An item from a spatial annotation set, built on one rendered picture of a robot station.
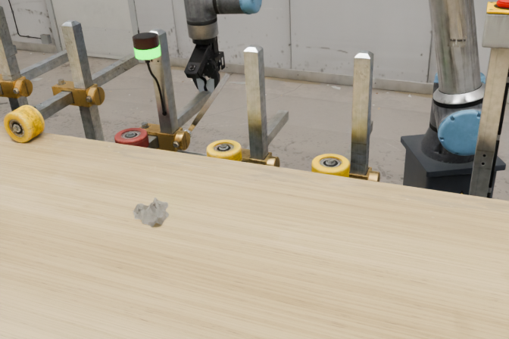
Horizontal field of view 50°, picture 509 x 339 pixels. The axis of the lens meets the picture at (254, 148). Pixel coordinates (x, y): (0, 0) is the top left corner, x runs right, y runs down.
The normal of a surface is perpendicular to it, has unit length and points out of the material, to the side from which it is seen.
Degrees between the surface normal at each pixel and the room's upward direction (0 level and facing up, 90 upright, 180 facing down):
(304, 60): 90
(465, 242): 0
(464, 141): 95
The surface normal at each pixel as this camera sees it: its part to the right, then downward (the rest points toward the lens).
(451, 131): -0.18, 0.54
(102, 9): -0.42, 0.44
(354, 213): -0.05, -0.89
